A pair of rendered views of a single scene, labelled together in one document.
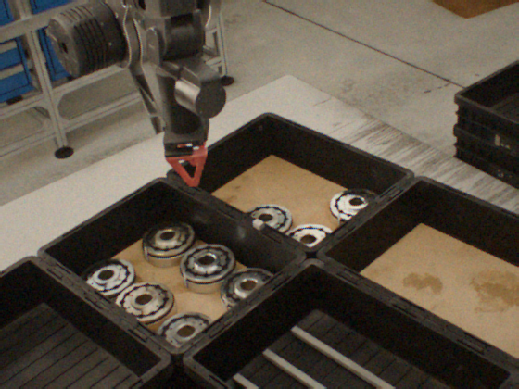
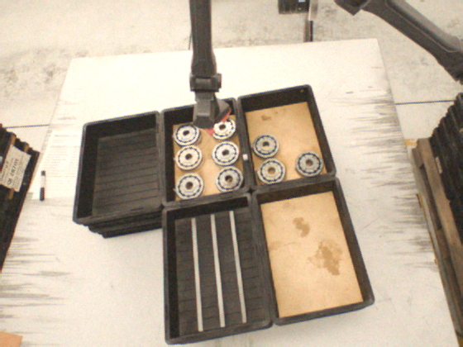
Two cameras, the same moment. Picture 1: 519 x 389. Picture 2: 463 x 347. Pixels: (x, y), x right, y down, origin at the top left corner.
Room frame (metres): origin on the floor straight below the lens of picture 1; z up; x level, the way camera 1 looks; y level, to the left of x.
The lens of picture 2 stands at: (0.79, -0.40, 2.06)
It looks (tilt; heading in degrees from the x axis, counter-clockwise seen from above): 59 degrees down; 36
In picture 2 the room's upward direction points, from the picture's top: 7 degrees counter-clockwise
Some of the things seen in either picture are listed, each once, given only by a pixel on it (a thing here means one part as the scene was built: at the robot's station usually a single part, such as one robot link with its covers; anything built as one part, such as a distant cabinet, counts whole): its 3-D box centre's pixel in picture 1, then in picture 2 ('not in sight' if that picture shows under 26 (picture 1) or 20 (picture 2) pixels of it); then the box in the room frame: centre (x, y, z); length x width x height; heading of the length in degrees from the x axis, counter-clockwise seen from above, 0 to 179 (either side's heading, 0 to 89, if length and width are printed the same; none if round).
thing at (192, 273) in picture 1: (207, 262); (226, 153); (1.20, 0.10, 0.86); 0.10 x 0.10 x 0.01
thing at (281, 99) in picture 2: (289, 199); (283, 140); (1.35, -0.07, 0.87); 0.40 x 0.30 x 0.11; 40
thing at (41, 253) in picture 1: (169, 258); (202, 149); (1.15, 0.16, 0.92); 0.40 x 0.30 x 0.02; 40
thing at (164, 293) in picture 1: (144, 302); (188, 157); (1.12, 0.22, 0.86); 0.10 x 0.10 x 0.01
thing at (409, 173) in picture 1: (286, 178); (283, 134); (1.35, -0.07, 0.92); 0.40 x 0.30 x 0.02; 40
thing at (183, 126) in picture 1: (183, 115); (209, 107); (1.19, 0.10, 1.17); 0.10 x 0.07 x 0.07; 175
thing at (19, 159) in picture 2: not in sight; (14, 168); (0.73, 1.24, 0.41); 0.31 x 0.02 x 0.16; 32
